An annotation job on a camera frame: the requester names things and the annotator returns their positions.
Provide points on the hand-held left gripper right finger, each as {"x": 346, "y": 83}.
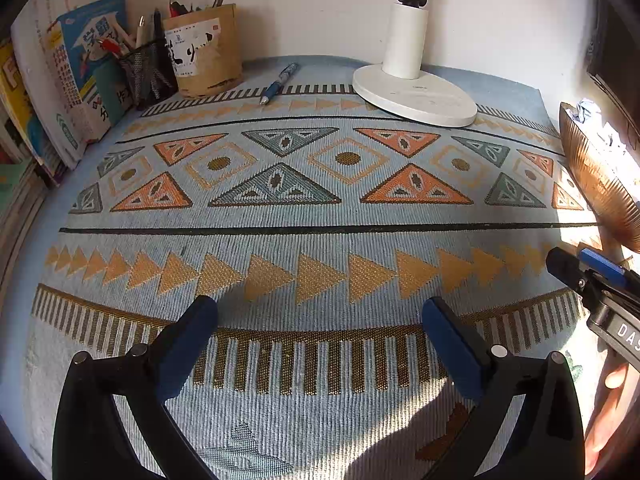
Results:
{"x": 452, "y": 350}

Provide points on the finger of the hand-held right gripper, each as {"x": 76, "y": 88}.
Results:
{"x": 600, "y": 260}
{"x": 567, "y": 266}

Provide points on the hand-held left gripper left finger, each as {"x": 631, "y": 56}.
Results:
{"x": 185, "y": 355}

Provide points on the amber ribbed glass bowl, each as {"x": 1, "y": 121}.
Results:
{"x": 605, "y": 185}

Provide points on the white paper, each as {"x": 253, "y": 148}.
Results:
{"x": 590, "y": 111}
{"x": 612, "y": 135}

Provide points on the person's right hand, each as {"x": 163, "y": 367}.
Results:
{"x": 612, "y": 420}

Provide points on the patterned woven table mat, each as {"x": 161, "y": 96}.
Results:
{"x": 320, "y": 240}

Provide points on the black monitor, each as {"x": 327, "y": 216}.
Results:
{"x": 615, "y": 45}

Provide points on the green flat book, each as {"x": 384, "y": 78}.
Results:
{"x": 17, "y": 200}

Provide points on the white desk lamp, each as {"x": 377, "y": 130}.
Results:
{"x": 410, "y": 95}

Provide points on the black mesh pen holder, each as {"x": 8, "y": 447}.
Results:
{"x": 147, "y": 77}

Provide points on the blue workbook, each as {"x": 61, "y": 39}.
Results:
{"x": 95, "y": 85}

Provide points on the blue pen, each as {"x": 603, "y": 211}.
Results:
{"x": 277, "y": 82}

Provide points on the brown paper pen holder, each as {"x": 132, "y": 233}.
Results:
{"x": 205, "y": 60}

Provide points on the yellow book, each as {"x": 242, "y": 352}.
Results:
{"x": 12, "y": 95}

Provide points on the bunch of pens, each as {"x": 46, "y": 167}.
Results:
{"x": 141, "y": 32}
{"x": 176, "y": 7}

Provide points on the white paper booklet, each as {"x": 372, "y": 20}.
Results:
{"x": 35, "y": 50}

